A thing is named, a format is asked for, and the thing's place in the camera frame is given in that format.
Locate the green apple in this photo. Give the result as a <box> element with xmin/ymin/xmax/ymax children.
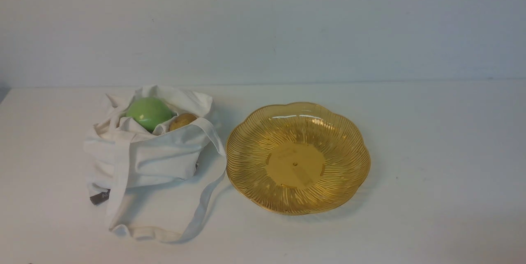
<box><xmin>125</xmin><ymin>97</ymin><xmax>173</xmax><ymax>133</ymax></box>

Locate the brown yellow fruit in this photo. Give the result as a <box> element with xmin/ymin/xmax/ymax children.
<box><xmin>168</xmin><ymin>113</ymin><xmax>197</xmax><ymax>131</ymax></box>

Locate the white cloth tote bag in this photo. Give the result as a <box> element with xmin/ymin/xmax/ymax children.
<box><xmin>84</xmin><ymin>85</ymin><xmax>226</xmax><ymax>243</ymax></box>

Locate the amber ribbed glass plate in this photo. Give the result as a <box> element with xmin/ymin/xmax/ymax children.
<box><xmin>225</xmin><ymin>102</ymin><xmax>371</xmax><ymax>216</ymax></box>

